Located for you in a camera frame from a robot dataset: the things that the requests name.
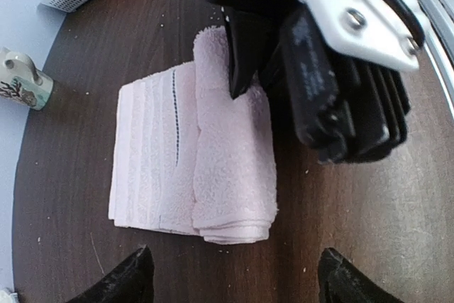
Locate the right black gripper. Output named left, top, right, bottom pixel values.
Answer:
left=207, top=0, right=298, bottom=99

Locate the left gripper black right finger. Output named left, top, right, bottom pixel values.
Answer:
left=318, top=248, right=402, bottom=302

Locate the floral ceramic mug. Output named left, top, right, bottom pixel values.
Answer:
left=1, top=48, right=54, bottom=111

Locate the pink towel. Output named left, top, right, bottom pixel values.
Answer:
left=108, top=26, right=278, bottom=245

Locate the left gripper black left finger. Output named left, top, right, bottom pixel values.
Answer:
left=69, top=246, right=155, bottom=303

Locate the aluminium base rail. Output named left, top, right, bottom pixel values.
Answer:
left=419, top=0, right=453, bottom=111

